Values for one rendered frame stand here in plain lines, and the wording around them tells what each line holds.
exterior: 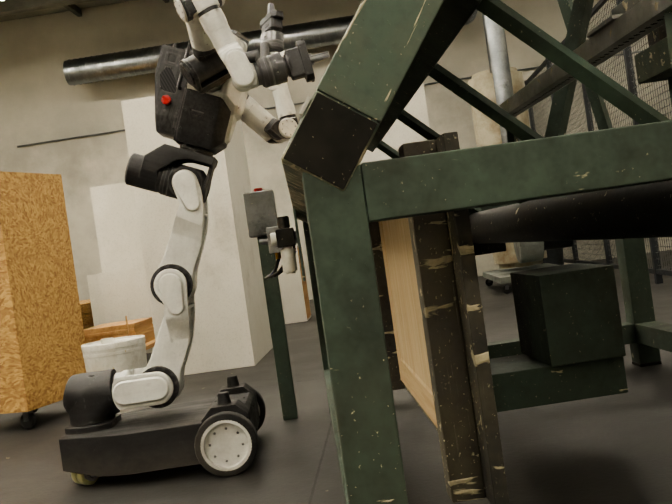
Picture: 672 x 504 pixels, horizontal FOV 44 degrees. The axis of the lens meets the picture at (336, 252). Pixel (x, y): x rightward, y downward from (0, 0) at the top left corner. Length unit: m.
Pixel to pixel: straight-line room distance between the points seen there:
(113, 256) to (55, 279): 2.74
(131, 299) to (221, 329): 2.02
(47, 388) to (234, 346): 1.34
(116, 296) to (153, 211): 1.98
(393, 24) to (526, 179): 0.31
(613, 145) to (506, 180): 0.17
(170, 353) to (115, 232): 4.36
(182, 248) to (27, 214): 1.66
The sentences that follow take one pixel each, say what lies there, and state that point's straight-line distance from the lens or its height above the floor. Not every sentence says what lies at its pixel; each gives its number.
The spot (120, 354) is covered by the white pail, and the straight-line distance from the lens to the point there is 4.01.
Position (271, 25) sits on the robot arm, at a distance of 3.30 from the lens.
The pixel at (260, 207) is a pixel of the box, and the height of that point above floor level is 0.86.
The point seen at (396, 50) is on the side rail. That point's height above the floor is 0.95.
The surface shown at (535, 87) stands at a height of 1.00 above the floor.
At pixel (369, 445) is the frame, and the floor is 0.37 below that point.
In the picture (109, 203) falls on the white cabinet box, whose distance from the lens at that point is 7.22.
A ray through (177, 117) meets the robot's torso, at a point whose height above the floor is 1.17.
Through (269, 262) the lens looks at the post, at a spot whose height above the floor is 0.64.
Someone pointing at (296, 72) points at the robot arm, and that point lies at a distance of 2.46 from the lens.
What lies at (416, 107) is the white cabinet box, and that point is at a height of 1.66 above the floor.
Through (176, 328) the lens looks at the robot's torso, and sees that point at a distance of 2.87.
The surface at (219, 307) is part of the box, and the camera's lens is 5.24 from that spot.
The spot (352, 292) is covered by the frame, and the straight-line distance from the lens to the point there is 1.25.
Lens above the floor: 0.67
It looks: level
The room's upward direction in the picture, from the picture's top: 8 degrees counter-clockwise
